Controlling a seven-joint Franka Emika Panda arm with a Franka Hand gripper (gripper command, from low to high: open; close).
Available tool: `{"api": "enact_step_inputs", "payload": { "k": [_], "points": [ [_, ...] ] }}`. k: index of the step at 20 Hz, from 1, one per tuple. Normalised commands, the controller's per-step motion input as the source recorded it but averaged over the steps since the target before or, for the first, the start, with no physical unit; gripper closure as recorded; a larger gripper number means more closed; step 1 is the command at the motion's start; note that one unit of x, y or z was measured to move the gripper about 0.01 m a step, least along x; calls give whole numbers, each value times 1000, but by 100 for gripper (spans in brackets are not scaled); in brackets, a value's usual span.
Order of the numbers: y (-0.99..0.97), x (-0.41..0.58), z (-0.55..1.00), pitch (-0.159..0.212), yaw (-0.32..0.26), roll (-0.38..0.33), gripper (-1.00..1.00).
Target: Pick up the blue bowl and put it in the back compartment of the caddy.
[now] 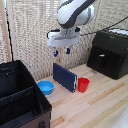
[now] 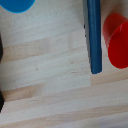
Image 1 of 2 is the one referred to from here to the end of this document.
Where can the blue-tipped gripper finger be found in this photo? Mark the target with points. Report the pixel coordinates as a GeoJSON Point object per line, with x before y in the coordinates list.
{"type": "Point", "coordinates": [68, 50]}
{"type": "Point", "coordinates": [55, 52]}

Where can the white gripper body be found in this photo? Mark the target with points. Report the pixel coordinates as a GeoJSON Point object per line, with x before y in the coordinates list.
{"type": "Point", "coordinates": [63, 39]}

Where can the cornflower blue bowl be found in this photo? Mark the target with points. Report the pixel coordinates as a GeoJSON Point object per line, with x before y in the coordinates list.
{"type": "Point", "coordinates": [45, 87]}

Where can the dark blue flat box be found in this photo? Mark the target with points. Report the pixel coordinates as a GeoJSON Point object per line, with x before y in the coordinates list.
{"type": "Point", "coordinates": [64, 77]}

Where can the red plastic cup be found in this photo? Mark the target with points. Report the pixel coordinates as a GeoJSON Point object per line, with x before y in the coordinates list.
{"type": "Point", "coordinates": [83, 84]}

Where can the black hard case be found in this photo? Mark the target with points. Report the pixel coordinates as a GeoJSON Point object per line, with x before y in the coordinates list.
{"type": "Point", "coordinates": [109, 53]}

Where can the black fabric storage bin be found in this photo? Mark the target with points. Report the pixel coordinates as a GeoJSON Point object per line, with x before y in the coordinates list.
{"type": "Point", "coordinates": [20, 96]}

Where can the wooden post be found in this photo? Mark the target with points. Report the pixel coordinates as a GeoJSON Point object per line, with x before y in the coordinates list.
{"type": "Point", "coordinates": [5, 31]}

